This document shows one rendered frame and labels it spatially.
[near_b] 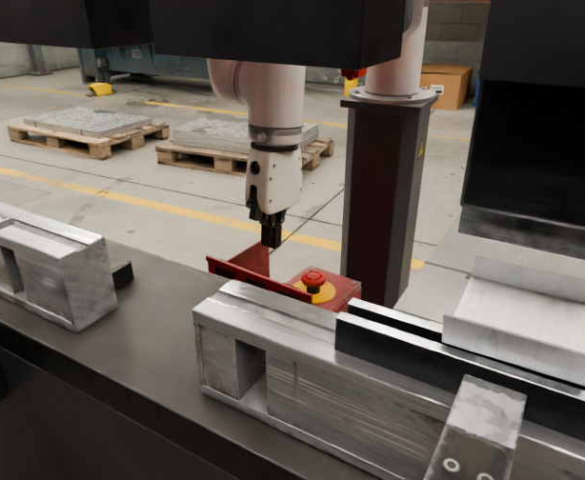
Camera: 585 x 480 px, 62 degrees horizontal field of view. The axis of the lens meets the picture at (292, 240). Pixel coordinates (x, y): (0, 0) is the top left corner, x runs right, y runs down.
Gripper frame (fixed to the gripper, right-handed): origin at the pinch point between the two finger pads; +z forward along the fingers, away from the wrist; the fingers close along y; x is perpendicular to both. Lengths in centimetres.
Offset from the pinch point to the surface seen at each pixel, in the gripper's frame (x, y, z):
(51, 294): 1.9, -37.2, -3.7
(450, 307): -37.7, -27.8, -13.1
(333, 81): 333, 585, 28
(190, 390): -17.6, -35.5, 0.1
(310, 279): -10.0, -2.9, 3.9
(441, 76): 149, 510, 4
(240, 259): 4.4, -2.7, 5.0
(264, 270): 4.5, 4.2, 9.6
